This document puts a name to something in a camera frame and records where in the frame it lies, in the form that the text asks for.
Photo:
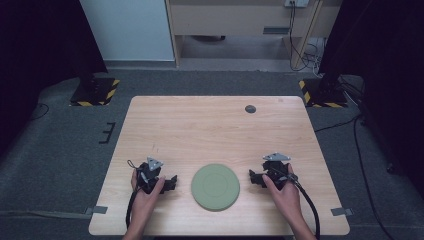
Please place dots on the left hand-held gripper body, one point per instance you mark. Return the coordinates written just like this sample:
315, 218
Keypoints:
148, 175

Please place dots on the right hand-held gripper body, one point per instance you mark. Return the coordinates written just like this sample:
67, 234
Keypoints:
276, 168

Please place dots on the person's left hand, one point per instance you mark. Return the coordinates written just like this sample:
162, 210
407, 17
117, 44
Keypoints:
145, 203

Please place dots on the person's right hand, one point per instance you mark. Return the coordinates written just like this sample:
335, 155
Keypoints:
288, 200

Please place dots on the grey tape piece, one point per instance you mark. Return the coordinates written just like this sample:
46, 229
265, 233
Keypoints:
97, 210
341, 211

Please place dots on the grey round table grommet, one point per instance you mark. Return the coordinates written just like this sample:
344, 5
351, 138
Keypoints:
250, 109

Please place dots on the black striped stand base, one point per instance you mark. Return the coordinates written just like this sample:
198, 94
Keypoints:
95, 93
325, 95

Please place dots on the black curtain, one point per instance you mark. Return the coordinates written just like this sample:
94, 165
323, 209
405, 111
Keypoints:
40, 50
383, 66

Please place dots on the light wooden desk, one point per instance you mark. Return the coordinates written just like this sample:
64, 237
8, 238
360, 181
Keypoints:
233, 16

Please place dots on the grey power strip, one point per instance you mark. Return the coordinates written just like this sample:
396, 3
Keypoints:
296, 2

